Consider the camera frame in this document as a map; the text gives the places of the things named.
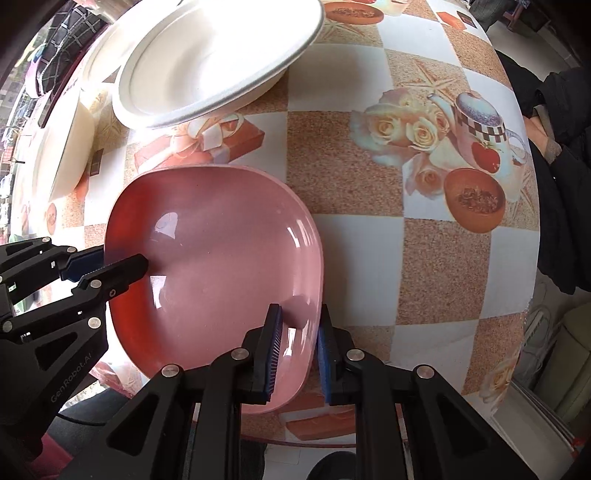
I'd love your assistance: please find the black cable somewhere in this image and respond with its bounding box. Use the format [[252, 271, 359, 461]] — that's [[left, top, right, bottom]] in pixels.
[[55, 412, 112, 426]]

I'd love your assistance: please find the dark checked cloth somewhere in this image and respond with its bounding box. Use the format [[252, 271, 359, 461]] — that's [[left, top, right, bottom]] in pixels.
[[34, 0, 109, 95]]

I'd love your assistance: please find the white panel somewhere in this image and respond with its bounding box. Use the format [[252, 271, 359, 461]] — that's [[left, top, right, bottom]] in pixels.
[[489, 379, 583, 480]]

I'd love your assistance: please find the printed checked tablecloth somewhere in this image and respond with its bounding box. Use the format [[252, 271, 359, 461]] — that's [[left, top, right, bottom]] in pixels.
[[9, 0, 541, 446]]

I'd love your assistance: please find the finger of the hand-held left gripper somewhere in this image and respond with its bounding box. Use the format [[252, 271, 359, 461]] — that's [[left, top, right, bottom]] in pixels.
[[0, 237, 106, 305], [0, 254, 149, 344]]

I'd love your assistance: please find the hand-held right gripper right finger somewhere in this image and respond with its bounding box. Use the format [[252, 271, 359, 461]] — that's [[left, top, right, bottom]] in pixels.
[[316, 303, 539, 480]]

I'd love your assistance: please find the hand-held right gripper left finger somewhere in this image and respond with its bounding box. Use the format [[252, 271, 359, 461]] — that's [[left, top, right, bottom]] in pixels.
[[60, 303, 283, 480]]

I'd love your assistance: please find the pink plastic object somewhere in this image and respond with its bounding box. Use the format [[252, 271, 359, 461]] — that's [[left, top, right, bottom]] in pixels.
[[25, 60, 51, 99]]

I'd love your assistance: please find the pink square plate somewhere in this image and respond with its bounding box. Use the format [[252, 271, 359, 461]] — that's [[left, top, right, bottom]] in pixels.
[[104, 165, 326, 416]]

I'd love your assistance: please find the black shoe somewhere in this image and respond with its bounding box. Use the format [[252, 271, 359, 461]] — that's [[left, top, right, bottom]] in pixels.
[[307, 452, 358, 480]]

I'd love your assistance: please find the white deep bowl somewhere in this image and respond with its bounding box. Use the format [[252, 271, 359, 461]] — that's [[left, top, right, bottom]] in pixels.
[[31, 85, 100, 206]]

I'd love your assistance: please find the large white paper plate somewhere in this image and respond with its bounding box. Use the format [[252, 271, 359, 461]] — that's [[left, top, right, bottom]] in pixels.
[[112, 0, 325, 130]]

